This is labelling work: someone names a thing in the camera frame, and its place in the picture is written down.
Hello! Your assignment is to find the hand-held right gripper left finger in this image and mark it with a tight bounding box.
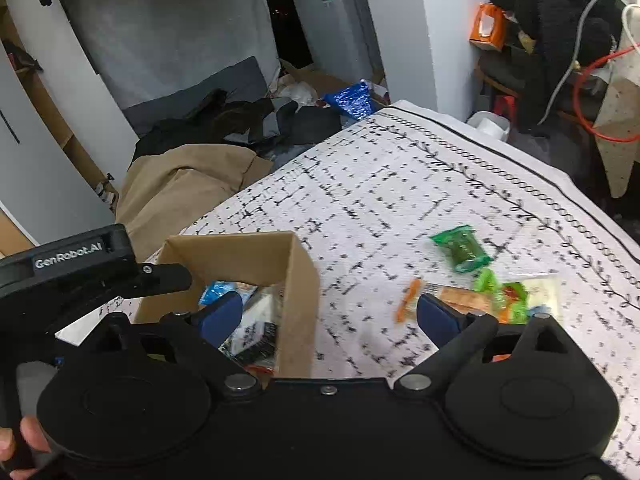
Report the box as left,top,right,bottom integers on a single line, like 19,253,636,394
82,291,263,401

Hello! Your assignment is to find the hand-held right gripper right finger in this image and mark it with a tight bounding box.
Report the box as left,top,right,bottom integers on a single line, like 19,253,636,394
392,294,576,397

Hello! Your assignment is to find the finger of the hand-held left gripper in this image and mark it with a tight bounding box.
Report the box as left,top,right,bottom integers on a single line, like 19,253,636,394
102,262,193,308

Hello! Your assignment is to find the blue white snack packet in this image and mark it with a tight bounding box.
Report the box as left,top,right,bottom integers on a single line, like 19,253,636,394
199,280,242,307

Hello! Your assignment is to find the orange biscuit packet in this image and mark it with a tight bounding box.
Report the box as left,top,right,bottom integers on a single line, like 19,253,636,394
396,279,493,324

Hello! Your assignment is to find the black white snack packet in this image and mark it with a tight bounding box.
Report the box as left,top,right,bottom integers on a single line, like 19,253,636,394
220,292,279,366

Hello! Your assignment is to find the dark green snack packet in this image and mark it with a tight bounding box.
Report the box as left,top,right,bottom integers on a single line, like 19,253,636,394
431,225,494,274

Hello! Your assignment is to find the green orange snack packet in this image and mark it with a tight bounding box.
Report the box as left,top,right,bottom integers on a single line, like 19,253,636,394
472,269,531,324

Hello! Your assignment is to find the cardboard box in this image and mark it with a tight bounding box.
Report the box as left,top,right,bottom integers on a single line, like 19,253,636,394
132,231,321,378

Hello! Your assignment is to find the clear white snack packet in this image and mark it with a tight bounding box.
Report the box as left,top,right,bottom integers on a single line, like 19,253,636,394
520,275,562,317

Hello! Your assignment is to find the person's left hand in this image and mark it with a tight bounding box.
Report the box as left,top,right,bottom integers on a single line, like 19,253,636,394
0,415,51,480

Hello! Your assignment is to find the tan blanket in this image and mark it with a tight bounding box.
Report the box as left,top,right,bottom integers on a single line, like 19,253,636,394
116,144,273,261

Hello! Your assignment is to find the black clothes pile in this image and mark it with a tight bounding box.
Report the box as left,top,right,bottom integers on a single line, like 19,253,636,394
134,89,346,161

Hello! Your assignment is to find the white waste bin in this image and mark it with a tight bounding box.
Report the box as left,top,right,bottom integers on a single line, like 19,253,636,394
465,110,511,143

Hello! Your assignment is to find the white plastic bag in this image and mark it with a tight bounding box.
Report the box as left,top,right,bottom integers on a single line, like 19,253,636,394
277,80,318,107

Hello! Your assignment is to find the blue foil bag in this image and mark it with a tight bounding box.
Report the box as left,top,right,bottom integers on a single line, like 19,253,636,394
324,80,376,121

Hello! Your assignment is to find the flattened cardboard sheet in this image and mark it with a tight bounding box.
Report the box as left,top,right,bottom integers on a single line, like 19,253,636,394
279,59,386,107

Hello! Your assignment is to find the hanging pale grey sheet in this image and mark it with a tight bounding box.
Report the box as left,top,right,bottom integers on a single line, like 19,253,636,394
60,0,281,111

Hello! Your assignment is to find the dotted cream tablecloth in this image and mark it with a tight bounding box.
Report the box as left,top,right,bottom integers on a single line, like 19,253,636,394
595,35,640,198

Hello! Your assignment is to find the orange tissue box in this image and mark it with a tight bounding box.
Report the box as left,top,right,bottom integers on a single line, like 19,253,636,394
469,3,508,51

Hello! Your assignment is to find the white washing machine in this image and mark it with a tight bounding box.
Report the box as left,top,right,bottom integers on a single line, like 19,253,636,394
286,0,383,83

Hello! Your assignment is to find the black fleece jacket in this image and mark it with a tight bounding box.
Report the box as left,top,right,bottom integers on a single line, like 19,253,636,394
487,0,631,131

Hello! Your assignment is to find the red cable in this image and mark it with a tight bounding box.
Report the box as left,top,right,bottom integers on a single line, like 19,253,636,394
572,45,640,143

